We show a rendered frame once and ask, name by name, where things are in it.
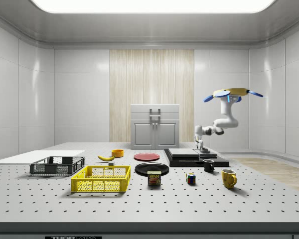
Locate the flat-sided can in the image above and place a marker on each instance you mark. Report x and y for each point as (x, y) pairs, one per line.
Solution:
(154, 178)

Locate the white board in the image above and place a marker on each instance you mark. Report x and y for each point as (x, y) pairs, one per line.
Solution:
(35, 155)

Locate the dark grey basket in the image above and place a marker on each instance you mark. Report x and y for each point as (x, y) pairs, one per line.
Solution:
(40, 169)

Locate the yellow basket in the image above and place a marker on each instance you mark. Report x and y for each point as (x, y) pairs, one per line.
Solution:
(99, 185)

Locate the black stove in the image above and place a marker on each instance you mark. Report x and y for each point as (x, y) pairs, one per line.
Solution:
(184, 152)

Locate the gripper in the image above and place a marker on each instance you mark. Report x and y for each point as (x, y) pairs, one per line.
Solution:
(200, 143)

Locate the red plate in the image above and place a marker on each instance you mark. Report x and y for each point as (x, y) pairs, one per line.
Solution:
(146, 156)

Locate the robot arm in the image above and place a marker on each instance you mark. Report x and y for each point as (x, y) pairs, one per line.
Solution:
(228, 109)

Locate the yellow mug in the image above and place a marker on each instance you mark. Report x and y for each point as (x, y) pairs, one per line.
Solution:
(228, 178)

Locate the white cabinet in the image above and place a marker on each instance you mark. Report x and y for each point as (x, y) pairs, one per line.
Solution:
(154, 132)

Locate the drone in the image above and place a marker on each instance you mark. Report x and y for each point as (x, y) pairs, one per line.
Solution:
(235, 92)

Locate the black mug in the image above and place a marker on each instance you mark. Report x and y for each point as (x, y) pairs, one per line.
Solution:
(208, 166)

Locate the puzzle cube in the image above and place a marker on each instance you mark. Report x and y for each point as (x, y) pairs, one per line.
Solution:
(191, 178)

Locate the banana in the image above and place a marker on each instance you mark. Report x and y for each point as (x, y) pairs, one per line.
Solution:
(105, 158)

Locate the yellow bowl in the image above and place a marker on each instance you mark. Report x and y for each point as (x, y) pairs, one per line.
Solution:
(117, 154)

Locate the black plate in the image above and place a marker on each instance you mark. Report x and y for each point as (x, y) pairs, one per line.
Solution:
(144, 167)

